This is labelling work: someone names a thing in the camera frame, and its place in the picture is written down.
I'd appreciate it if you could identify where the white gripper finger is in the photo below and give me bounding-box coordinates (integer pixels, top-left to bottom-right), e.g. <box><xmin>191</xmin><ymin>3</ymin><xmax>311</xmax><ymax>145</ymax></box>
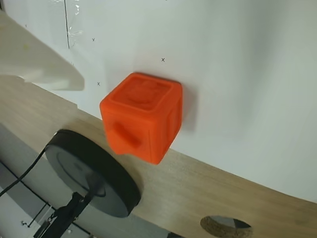
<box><xmin>0</xmin><ymin>9</ymin><xmax>86</xmax><ymax>93</ymax></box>

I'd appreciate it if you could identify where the orange cube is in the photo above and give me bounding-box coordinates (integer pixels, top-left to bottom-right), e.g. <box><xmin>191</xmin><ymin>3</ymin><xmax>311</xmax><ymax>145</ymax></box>
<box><xmin>99</xmin><ymin>71</ymin><xmax>184</xmax><ymax>166</ymax></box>

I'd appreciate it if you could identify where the white paper sheet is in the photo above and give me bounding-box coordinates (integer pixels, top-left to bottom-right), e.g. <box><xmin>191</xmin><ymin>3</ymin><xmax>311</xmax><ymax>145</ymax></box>
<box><xmin>3</xmin><ymin>0</ymin><xmax>72</xmax><ymax>62</ymax></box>
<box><xmin>32</xmin><ymin>0</ymin><xmax>317</xmax><ymax>206</ymax></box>

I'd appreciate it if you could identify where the clear tape strip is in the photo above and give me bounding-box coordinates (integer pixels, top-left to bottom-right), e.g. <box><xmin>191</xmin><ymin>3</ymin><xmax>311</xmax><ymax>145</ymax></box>
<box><xmin>64</xmin><ymin>0</ymin><xmax>84</xmax><ymax>48</ymax></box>

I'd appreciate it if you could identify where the black round lamp base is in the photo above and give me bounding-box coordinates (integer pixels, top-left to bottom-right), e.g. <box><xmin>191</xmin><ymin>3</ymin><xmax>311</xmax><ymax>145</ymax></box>
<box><xmin>44</xmin><ymin>129</ymin><xmax>141</xmax><ymax>219</ymax></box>

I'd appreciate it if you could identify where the black lamp cable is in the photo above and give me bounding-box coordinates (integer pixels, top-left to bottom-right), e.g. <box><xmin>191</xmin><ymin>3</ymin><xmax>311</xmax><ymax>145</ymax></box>
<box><xmin>0</xmin><ymin>148</ymin><xmax>48</xmax><ymax>197</ymax></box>

